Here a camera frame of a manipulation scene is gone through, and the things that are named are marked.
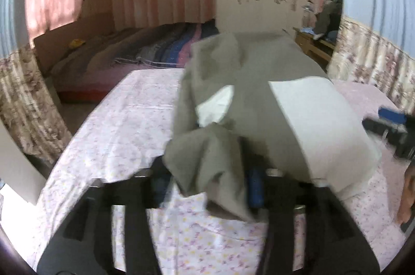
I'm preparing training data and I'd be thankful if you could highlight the pile of dark clothes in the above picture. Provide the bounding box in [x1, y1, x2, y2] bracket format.
[314, 0, 345, 36]

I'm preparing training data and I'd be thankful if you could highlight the blue and floral curtain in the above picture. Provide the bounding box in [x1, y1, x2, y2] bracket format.
[326, 0, 415, 115]
[0, 0, 73, 166]

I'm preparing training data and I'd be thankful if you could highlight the bed with brown headboard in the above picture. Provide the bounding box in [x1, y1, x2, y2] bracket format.
[33, 12, 222, 102]

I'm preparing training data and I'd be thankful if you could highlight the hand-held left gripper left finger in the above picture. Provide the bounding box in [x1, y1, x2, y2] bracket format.
[36, 159, 176, 275]

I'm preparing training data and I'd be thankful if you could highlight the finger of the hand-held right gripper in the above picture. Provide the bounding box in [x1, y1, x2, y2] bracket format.
[362, 106, 410, 137]

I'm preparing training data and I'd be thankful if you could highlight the white board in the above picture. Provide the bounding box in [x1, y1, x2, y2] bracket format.
[0, 122, 46, 207]

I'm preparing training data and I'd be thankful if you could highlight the striped blue pink blanket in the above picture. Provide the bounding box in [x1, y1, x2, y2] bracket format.
[113, 20, 221, 68]

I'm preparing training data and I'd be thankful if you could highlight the wooden desk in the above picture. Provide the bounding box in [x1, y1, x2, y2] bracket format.
[293, 26, 337, 68]

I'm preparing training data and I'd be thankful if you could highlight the pink floral bed sheet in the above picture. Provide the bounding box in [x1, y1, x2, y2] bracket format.
[26, 69, 415, 275]

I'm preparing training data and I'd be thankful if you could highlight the person's right hand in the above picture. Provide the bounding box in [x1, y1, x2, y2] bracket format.
[397, 161, 415, 228]

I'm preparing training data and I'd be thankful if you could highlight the grey and white jacket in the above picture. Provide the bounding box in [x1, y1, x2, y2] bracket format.
[162, 30, 382, 224]

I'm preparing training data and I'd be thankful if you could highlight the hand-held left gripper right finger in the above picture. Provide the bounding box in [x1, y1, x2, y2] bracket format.
[246, 165, 381, 275]

